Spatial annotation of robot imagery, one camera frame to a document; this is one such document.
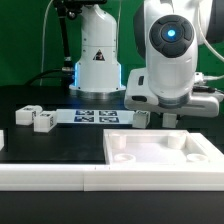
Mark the white marker sheet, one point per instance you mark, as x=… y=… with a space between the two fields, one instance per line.
x=87 y=116

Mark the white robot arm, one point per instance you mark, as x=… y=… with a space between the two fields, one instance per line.
x=167 y=35

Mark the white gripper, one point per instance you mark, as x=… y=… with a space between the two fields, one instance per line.
x=203 y=101

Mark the white U-shaped fence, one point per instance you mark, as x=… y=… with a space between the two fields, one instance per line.
x=199 y=176

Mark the white square table top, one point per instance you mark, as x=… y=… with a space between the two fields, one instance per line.
x=166 y=147

